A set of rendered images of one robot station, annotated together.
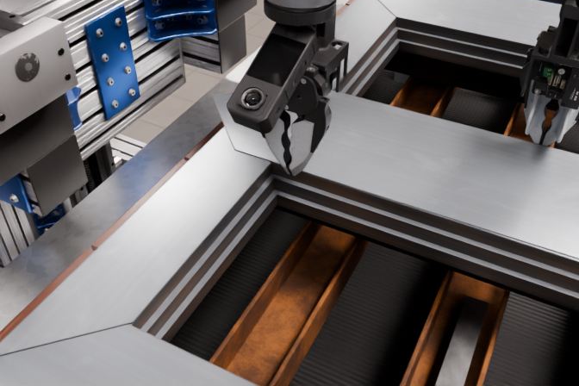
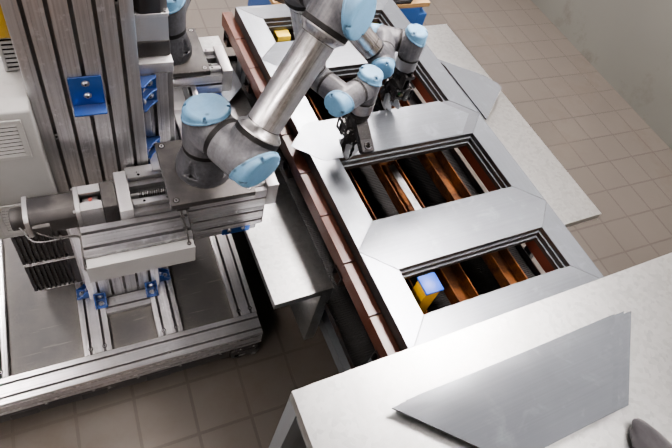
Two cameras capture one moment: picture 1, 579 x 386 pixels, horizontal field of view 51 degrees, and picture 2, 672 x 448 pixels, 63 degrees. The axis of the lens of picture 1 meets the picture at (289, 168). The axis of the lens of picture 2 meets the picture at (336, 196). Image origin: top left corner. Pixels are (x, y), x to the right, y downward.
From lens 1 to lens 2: 1.45 m
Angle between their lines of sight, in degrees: 46
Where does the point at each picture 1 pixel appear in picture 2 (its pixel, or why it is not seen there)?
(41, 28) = not seen: hidden behind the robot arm
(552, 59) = (402, 91)
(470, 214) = (396, 143)
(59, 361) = (372, 238)
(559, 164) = (396, 114)
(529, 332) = not seen: hidden behind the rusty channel
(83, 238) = (263, 227)
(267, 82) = (367, 138)
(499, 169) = (387, 124)
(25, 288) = (272, 253)
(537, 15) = not seen: hidden behind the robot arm
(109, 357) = (379, 229)
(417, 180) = (376, 140)
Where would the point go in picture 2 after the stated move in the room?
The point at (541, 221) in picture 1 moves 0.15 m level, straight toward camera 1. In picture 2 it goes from (410, 135) to (428, 166)
